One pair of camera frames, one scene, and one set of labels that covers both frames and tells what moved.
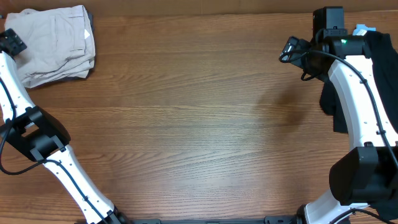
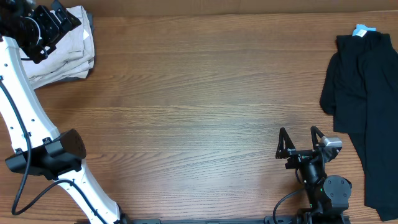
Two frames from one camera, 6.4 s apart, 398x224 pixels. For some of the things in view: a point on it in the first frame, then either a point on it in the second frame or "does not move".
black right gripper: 292,46 -> 304,154
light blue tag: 360,29 does not move
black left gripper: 14,40 -> 55,29
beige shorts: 59,43 does not move
